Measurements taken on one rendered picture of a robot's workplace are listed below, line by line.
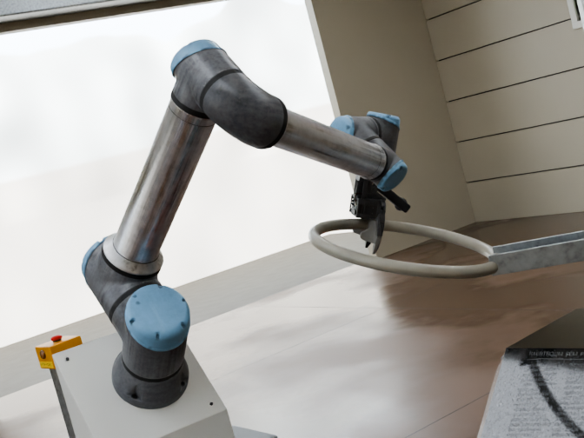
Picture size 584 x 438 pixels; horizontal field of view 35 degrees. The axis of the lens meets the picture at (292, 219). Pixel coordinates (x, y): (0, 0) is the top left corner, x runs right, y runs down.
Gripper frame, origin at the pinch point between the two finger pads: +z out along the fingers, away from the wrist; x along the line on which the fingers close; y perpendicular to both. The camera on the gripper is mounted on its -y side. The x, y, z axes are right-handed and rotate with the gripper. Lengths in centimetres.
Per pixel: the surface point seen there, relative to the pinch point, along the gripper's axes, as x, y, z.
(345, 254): 37.5, 19.4, -6.8
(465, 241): 14.8, -20.2, -6.8
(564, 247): 47, -30, -14
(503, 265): 40.8, -18.9, -7.4
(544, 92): -670, -399, -21
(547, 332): 17, -48, 17
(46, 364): -66, 86, 64
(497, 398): 28, -30, 32
